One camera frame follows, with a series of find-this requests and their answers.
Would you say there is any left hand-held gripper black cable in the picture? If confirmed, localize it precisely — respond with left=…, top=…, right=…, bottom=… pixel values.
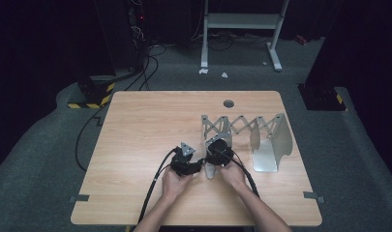
left=136, top=146, right=180, bottom=226

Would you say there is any person's right hand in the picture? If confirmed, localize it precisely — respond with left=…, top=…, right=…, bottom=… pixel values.
left=216, top=159, right=248, bottom=191

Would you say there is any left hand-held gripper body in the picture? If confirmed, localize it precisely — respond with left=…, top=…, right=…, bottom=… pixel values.
left=169, top=142, right=196, bottom=177

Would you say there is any grey tape piece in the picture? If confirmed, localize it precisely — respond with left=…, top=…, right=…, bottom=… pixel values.
left=70, top=193, right=90, bottom=203
left=303, top=190, right=326, bottom=204

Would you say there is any white metal stand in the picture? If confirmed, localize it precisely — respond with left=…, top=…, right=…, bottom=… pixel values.
left=200, top=0, right=289, bottom=73

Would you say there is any right hand-held gripper black cable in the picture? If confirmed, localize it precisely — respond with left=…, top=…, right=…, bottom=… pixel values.
left=224, top=149, right=260, bottom=198

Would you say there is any person's left hand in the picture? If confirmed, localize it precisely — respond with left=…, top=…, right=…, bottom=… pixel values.
left=161, top=167, right=195, bottom=202

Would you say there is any long black floor cable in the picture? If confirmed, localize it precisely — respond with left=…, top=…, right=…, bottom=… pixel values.
left=75, top=44, right=168, bottom=172

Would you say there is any hand-held gripper black cable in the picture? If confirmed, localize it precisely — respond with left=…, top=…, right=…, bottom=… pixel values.
left=136, top=146, right=180, bottom=226
left=224, top=149, right=260, bottom=198

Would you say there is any black equipment rack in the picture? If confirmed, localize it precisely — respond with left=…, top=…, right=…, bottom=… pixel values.
left=95, top=0, right=153, bottom=73

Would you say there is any black cable bundle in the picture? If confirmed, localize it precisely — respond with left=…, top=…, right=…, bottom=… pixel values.
left=190, top=30, right=272, bottom=52

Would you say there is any expandable grey metal bookend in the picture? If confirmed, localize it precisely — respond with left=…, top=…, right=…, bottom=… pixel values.
left=200, top=112, right=294, bottom=181

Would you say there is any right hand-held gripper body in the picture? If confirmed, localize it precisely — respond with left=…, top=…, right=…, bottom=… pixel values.
left=205, top=138, right=233, bottom=166

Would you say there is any black base with yellow stripes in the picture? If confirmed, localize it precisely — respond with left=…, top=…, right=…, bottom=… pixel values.
left=298, top=83, right=347, bottom=112
left=67, top=75, right=116, bottom=110

